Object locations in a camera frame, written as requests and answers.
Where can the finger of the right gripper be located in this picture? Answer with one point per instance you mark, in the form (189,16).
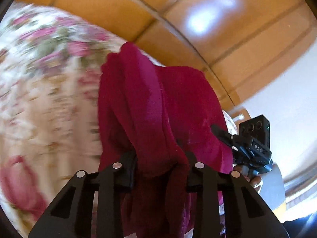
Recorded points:
(222,135)

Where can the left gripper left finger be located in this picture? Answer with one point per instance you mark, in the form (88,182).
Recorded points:
(87,199)

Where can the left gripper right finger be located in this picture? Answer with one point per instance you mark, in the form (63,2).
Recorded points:
(246,213)

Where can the magenta red shirt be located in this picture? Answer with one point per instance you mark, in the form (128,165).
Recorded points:
(158,113)

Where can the white sleeve forearm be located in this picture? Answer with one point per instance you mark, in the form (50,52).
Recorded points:
(273,190)

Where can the person's right hand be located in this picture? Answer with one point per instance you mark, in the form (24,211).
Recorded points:
(256,182)

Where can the wooden panelled wardrobe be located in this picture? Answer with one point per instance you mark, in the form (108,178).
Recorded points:
(241,45)

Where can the floral bed cover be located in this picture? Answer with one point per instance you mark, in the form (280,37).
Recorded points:
(51,65)

